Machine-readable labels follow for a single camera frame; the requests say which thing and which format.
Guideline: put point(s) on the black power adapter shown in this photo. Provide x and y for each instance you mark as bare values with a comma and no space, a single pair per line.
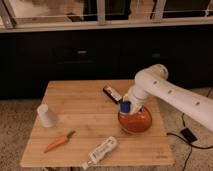
188,135

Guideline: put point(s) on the black cabinet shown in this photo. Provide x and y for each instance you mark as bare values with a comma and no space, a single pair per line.
30,60

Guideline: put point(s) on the orange toy carrot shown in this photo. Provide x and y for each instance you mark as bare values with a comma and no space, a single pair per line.
59,141

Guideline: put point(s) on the window frame rail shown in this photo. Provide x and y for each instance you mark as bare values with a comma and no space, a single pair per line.
16,15

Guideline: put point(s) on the orange ceramic bowl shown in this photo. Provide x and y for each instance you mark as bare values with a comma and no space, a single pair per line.
136,123

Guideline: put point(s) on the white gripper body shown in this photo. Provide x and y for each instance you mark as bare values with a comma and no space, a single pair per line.
135,103

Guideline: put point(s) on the clear plastic bottle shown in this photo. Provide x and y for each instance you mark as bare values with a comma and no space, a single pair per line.
100,152

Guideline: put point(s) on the white paper cup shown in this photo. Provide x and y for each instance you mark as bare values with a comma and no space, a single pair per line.
46,115

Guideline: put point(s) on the dark candy bar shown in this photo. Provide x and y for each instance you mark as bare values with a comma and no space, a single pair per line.
112,94

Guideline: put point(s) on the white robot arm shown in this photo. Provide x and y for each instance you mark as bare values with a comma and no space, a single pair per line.
154,81

